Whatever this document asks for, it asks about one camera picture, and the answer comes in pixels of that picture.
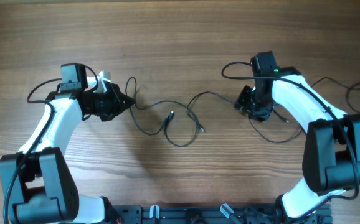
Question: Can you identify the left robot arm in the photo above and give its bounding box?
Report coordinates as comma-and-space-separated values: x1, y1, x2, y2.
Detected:
0, 63, 135, 223

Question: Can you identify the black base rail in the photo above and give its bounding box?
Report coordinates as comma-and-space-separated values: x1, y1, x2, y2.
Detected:
111, 203, 333, 224

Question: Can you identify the black USB cable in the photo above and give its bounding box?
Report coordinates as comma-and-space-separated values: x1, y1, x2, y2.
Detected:
125, 77, 304, 147
310, 77, 360, 128

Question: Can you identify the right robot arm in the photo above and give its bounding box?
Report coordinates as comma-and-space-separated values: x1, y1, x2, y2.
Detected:
235, 51, 360, 223

